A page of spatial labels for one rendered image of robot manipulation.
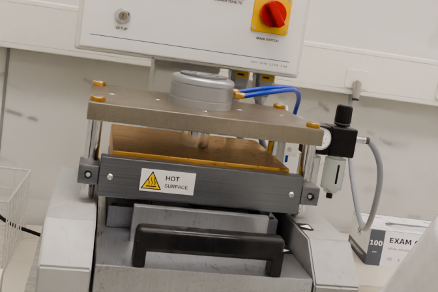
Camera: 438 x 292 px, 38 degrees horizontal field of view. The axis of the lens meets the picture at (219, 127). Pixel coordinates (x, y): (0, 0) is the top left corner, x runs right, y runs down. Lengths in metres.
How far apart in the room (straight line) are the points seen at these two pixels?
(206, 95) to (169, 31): 0.18
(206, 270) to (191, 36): 0.39
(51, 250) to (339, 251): 0.30
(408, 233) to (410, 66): 0.36
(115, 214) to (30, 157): 0.66
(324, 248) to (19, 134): 0.82
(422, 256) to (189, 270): 0.29
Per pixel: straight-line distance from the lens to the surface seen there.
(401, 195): 1.53
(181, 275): 0.64
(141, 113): 0.69
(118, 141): 0.75
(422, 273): 0.42
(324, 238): 0.71
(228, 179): 0.71
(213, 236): 0.63
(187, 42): 0.91
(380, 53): 1.40
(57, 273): 0.63
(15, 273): 1.15
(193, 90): 0.75
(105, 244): 0.68
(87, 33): 0.90
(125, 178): 0.69
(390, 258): 1.32
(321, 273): 0.68
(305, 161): 0.75
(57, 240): 0.64
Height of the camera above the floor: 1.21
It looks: 9 degrees down
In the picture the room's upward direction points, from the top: 9 degrees clockwise
